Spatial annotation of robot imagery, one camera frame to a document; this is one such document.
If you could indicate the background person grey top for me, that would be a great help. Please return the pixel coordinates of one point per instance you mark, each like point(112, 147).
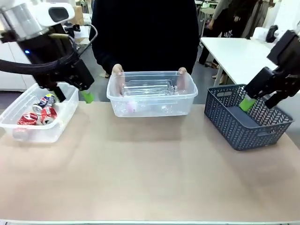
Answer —
point(222, 21)

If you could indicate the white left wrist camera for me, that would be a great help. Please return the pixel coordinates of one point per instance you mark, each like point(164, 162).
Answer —
point(43, 18)

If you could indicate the cardboard box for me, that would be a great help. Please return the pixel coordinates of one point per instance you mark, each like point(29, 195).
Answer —
point(78, 15)

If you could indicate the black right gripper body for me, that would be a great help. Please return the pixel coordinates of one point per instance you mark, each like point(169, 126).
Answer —
point(287, 51)

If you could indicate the clear plastic bin with cans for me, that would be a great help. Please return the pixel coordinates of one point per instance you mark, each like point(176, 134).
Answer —
point(63, 110)

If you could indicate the crushed red soda can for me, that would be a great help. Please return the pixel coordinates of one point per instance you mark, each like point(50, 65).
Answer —
point(27, 119)

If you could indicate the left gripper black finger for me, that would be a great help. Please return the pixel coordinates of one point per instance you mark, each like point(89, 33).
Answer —
point(87, 97)
point(59, 92)

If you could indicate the person left hand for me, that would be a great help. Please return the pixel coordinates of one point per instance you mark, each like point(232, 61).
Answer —
point(182, 71)

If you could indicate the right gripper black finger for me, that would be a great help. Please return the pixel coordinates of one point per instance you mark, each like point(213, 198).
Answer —
point(262, 84)
point(287, 87)

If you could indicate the large white background table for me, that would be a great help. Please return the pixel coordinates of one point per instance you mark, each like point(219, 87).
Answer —
point(234, 54)

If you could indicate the person torso black sweater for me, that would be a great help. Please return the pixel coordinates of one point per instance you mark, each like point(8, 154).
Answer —
point(145, 35)

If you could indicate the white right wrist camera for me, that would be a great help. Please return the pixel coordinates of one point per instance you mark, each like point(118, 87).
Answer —
point(261, 32)

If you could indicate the blue soda can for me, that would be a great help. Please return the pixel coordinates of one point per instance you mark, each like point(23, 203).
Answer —
point(47, 100)

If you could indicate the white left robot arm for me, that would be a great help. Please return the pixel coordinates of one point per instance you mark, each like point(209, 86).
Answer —
point(21, 21)

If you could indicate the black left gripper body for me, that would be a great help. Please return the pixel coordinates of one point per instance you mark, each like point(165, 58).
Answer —
point(58, 63)

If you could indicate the white cabinet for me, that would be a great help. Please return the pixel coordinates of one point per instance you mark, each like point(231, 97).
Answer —
point(11, 79)

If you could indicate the dark grey woven plastic basket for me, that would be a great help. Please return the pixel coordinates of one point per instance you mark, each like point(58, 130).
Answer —
point(243, 131)

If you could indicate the background person dark clothes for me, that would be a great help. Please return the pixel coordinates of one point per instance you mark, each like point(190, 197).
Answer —
point(249, 16)

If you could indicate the small crumpled clear bottle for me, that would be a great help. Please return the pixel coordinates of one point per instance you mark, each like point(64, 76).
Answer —
point(167, 109)

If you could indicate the clear plastic bottle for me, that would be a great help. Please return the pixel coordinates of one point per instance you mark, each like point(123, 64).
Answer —
point(150, 87)

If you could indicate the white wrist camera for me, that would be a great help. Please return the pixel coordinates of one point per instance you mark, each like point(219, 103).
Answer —
point(261, 32)
point(43, 18)

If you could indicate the clear bottle with pink label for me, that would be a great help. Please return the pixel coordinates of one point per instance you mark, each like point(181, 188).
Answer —
point(131, 107)

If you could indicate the person right hand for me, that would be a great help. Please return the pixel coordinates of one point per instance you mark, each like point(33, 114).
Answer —
point(117, 70)

